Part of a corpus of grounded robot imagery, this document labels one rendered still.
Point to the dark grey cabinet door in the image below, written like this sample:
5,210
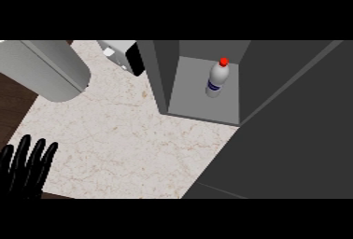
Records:
293,137

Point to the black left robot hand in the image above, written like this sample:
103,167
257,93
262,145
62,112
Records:
25,174

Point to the dark grey cabinet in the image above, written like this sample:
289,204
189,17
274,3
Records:
202,93

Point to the white bottle with red cap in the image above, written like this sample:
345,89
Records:
217,80

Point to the pale grey rounded appliance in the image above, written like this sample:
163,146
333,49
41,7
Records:
45,68

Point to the white and black appliance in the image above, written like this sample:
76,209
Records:
125,56

